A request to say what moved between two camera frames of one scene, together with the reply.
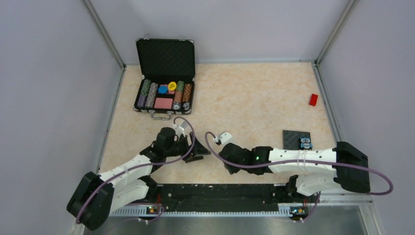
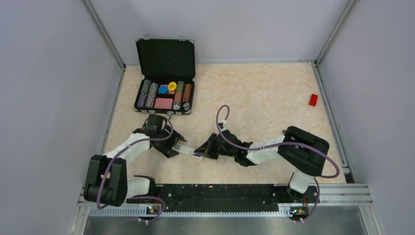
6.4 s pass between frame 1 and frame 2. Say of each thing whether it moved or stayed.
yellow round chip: stayed
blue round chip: stayed
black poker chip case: stayed
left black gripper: moved
